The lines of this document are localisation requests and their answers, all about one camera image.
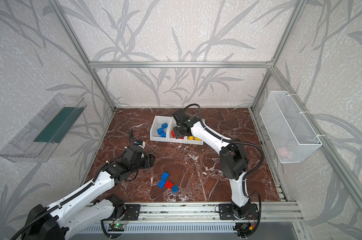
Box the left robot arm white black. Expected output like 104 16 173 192
12 145 156 240

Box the blue lego brick bottom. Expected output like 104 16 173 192
172 186 179 193

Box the blue lego brick mid-left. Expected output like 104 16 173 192
161 172 169 181

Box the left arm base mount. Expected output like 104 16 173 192
108 204 141 221

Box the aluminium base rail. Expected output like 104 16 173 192
52 201 304 224

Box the clear acrylic wall shelf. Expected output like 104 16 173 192
0 94 87 163

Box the white three-compartment sorting bin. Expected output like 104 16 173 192
150 116 204 146

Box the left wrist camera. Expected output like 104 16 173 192
134 140 146 149

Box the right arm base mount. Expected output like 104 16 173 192
217 203 260 220

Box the green circuit board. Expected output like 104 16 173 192
108 223 127 232

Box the white wire mesh basket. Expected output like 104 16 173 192
260 91 322 164

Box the pink object in basket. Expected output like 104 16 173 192
277 147 292 159

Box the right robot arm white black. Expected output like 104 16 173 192
173 104 265 219

